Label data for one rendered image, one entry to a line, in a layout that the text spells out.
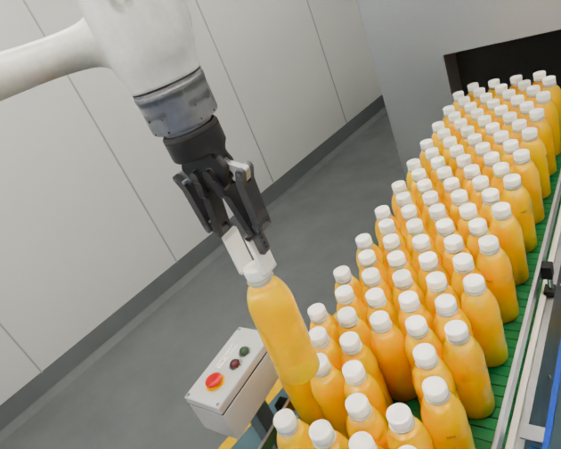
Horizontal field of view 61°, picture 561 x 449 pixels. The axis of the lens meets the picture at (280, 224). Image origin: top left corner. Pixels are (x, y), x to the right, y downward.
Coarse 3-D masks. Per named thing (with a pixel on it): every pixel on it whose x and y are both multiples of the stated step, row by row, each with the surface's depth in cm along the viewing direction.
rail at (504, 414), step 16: (560, 176) 132; (560, 192) 130; (544, 240) 114; (544, 256) 111; (528, 304) 99; (528, 320) 97; (512, 368) 88; (512, 384) 86; (512, 400) 86; (496, 432) 79; (496, 448) 77
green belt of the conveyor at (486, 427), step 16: (560, 160) 153; (544, 208) 136; (544, 224) 130; (528, 256) 123; (528, 288) 114; (512, 336) 104; (528, 336) 102; (512, 352) 101; (496, 368) 99; (496, 384) 96; (416, 400) 99; (496, 400) 93; (416, 416) 96; (496, 416) 90; (480, 432) 89; (480, 448) 86
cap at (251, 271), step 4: (252, 260) 72; (248, 264) 71; (252, 264) 71; (244, 268) 70; (248, 268) 70; (252, 268) 70; (256, 268) 69; (244, 272) 70; (248, 272) 69; (252, 272) 69; (256, 272) 68; (260, 272) 69; (248, 276) 69; (252, 276) 69; (256, 276) 69; (260, 276) 69; (248, 280) 70; (252, 280) 69; (256, 280) 69; (260, 280) 69
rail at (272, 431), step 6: (288, 402) 101; (282, 408) 100; (288, 408) 101; (294, 408) 103; (270, 432) 96; (276, 432) 98; (264, 438) 95; (270, 438) 96; (264, 444) 95; (270, 444) 96
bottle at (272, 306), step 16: (256, 288) 70; (272, 288) 70; (288, 288) 72; (256, 304) 70; (272, 304) 69; (288, 304) 71; (256, 320) 71; (272, 320) 70; (288, 320) 71; (272, 336) 71; (288, 336) 72; (304, 336) 74; (272, 352) 73; (288, 352) 73; (304, 352) 74; (288, 368) 74; (304, 368) 74; (288, 384) 76
